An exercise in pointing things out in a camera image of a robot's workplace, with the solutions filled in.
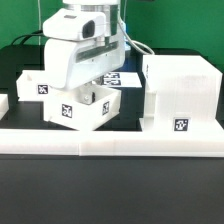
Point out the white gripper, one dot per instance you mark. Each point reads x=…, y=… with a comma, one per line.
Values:
x=71, y=64

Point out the white drawer box front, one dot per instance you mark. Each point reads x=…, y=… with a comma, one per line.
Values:
x=85, y=108

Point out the white drawer box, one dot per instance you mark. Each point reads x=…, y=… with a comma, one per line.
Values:
x=85, y=108
x=32, y=85

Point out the white drawer cabinet shell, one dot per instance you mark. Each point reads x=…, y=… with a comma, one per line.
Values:
x=181, y=94

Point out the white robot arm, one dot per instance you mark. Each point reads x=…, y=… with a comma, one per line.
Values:
x=81, y=20

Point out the white drawer box rear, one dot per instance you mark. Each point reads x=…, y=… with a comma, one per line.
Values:
x=32, y=85

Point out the white fiducial marker sheet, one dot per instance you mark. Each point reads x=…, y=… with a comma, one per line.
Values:
x=121, y=79

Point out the white L-shaped border wall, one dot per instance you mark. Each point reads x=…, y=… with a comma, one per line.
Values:
x=99, y=143

